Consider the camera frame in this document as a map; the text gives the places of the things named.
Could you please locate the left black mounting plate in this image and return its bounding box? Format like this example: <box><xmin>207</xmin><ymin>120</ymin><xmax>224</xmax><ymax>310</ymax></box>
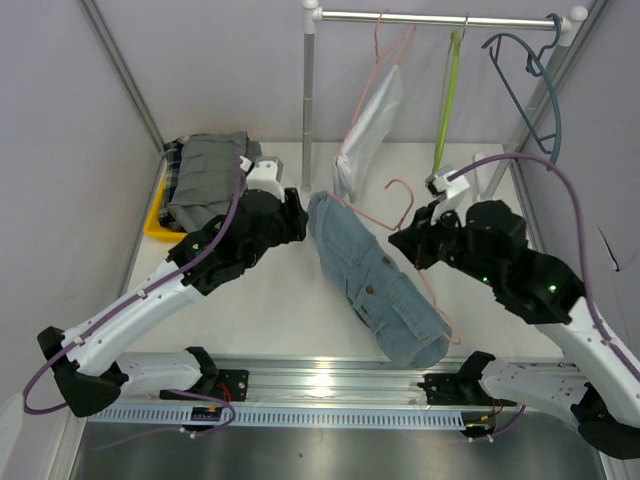
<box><xmin>204</xmin><ymin>369</ymin><xmax>250</xmax><ymax>402</ymax></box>

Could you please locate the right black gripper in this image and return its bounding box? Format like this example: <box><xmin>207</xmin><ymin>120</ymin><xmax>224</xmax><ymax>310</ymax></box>
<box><xmin>390</xmin><ymin>200</ymin><xmax>503</xmax><ymax>289</ymax></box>

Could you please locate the blue plastic hanger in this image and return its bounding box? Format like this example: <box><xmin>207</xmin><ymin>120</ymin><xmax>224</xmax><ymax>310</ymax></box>
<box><xmin>482</xmin><ymin>13</ymin><xmax>563</xmax><ymax>165</ymax></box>

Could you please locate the grey garment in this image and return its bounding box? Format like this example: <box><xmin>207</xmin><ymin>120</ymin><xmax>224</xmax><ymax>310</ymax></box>
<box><xmin>169</xmin><ymin>131</ymin><xmax>262</xmax><ymax>232</ymax></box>

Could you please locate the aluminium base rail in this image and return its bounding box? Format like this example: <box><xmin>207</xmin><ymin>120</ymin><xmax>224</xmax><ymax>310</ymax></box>
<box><xmin>117</xmin><ymin>352</ymin><xmax>581</xmax><ymax>414</ymax></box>

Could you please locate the black mounting plate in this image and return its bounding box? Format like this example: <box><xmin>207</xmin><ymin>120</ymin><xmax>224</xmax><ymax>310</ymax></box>
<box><xmin>204</xmin><ymin>369</ymin><xmax>250</xmax><ymax>402</ymax></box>
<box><xmin>416</xmin><ymin>373</ymin><xmax>516</xmax><ymax>407</ymax></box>

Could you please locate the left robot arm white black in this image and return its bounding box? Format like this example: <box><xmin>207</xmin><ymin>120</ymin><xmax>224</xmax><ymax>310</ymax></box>
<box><xmin>37</xmin><ymin>188</ymin><xmax>308</xmax><ymax>418</ymax></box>

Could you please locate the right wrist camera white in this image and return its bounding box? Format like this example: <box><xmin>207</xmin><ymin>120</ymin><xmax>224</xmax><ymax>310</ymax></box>
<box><xmin>425</xmin><ymin>166</ymin><xmax>470</xmax><ymax>224</ymax></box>

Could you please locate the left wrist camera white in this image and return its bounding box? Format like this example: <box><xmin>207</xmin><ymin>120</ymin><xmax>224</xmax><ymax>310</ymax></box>
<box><xmin>240</xmin><ymin>156</ymin><xmax>285</xmax><ymax>203</ymax></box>

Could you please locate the plaid garment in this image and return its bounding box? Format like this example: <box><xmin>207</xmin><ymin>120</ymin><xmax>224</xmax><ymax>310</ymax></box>
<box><xmin>157</xmin><ymin>138</ymin><xmax>184</xmax><ymax>232</ymax></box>

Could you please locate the metal clothes rack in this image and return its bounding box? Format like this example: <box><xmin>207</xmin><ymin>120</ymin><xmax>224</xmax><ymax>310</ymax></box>
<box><xmin>302</xmin><ymin>1</ymin><xmax>591</xmax><ymax>189</ymax></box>

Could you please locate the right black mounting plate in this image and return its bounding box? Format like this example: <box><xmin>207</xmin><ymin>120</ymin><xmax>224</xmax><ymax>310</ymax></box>
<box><xmin>416</xmin><ymin>373</ymin><xmax>516</xmax><ymax>407</ymax></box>

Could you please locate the yellow plastic tray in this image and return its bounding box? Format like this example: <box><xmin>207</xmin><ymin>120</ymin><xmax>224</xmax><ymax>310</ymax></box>
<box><xmin>143</xmin><ymin>177</ymin><xmax>189</xmax><ymax>244</ymax></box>

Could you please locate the white skirt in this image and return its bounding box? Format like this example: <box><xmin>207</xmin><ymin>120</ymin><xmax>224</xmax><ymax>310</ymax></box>
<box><xmin>333</xmin><ymin>65</ymin><xmax>405</xmax><ymax>203</ymax></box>

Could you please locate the pink wire hanger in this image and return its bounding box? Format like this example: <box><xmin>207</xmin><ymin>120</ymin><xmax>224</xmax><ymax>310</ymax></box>
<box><xmin>328</xmin><ymin>178</ymin><xmax>463</xmax><ymax>346</ymax></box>
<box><xmin>344</xmin><ymin>9</ymin><xmax>417</xmax><ymax>139</ymax></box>

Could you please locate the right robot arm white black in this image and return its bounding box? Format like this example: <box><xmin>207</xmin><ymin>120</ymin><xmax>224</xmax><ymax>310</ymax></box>
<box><xmin>388</xmin><ymin>201</ymin><xmax>639</xmax><ymax>460</ymax></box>

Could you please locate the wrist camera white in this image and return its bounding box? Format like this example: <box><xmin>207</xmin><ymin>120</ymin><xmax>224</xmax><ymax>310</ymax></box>
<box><xmin>425</xmin><ymin>166</ymin><xmax>470</xmax><ymax>224</ymax></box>
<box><xmin>240</xmin><ymin>156</ymin><xmax>285</xmax><ymax>203</ymax></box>

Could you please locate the white slotted cable duct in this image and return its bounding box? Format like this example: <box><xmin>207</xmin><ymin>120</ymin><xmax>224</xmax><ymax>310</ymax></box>
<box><xmin>89</xmin><ymin>404</ymin><xmax>465</xmax><ymax>431</ymax></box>

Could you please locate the green plastic hanger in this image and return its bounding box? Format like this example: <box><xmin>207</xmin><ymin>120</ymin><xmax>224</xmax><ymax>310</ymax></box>
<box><xmin>432</xmin><ymin>19</ymin><xmax>468</xmax><ymax>172</ymax></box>

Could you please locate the light blue denim skirt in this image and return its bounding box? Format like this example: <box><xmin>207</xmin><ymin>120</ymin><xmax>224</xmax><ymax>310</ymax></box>
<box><xmin>307</xmin><ymin>192</ymin><xmax>452</xmax><ymax>368</ymax></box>

